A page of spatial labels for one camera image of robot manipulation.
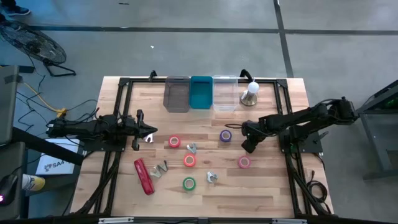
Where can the black diagonal beam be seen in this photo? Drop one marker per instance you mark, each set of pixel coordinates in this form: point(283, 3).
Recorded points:
point(46, 146)

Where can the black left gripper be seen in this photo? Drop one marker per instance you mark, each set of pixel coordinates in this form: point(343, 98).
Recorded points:
point(130, 126)

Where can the black clamp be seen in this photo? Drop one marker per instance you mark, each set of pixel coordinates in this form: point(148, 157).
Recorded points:
point(245, 73)
point(152, 74)

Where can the silver metal bracket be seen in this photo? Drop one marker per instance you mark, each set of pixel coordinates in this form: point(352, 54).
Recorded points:
point(115, 220)
point(289, 221)

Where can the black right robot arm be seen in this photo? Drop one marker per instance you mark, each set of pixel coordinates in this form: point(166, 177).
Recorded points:
point(298, 116)

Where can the clear plastic bin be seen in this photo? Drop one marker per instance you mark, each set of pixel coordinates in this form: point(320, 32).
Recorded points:
point(225, 107)

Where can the yellow and white can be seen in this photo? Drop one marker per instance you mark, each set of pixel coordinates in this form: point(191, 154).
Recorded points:
point(34, 183)

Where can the black aluminium table frame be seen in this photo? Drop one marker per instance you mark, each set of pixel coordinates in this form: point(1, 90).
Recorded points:
point(291, 175)

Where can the person's shoe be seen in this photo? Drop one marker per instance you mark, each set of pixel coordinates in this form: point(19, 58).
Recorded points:
point(18, 11)

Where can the orange tape roll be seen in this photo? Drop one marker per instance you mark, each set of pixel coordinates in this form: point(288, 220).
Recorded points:
point(184, 160)

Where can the black computer mouse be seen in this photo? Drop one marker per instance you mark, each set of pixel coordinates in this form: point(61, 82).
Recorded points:
point(7, 189)

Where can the grey metal cart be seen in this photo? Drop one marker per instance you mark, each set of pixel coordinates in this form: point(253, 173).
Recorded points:
point(377, 146)

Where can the red tape roll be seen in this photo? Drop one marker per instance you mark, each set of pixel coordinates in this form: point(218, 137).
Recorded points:
point(170, 141)

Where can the white cardboard box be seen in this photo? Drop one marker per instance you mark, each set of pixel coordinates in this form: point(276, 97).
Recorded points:
point(59, 165)

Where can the black desk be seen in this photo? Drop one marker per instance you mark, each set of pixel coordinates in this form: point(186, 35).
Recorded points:
point(12, 158)

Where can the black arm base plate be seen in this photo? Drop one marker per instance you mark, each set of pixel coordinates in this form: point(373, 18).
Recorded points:
point(105, 147)
point(311, 146)

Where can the teal plastic bin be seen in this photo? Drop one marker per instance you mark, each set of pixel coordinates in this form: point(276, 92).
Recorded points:
point(201, 93)

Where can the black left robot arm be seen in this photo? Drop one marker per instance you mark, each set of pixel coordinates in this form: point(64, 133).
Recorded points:
point(81, 128)

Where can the purple tape roll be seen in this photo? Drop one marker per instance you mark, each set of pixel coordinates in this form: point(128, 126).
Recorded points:
point(221, 136)

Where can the pink tape roll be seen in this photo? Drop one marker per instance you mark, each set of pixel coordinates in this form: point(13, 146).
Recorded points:
point(239, 162)

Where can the black floor fan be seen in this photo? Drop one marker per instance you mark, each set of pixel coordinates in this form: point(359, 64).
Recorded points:
point(37, 46)

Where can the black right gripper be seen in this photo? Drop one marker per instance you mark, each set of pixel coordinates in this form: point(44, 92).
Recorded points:
point(252, 132)

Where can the smoked grey plastic bin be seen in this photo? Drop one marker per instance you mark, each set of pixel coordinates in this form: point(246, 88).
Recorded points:
point(176, 96)

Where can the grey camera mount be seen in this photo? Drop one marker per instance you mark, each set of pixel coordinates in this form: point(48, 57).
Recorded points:
point(202, 220)

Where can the red stapler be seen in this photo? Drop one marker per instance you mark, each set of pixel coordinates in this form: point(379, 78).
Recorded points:
point(144, 176)

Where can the green tape roll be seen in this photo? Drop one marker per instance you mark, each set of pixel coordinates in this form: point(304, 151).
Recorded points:
point(184, 184)

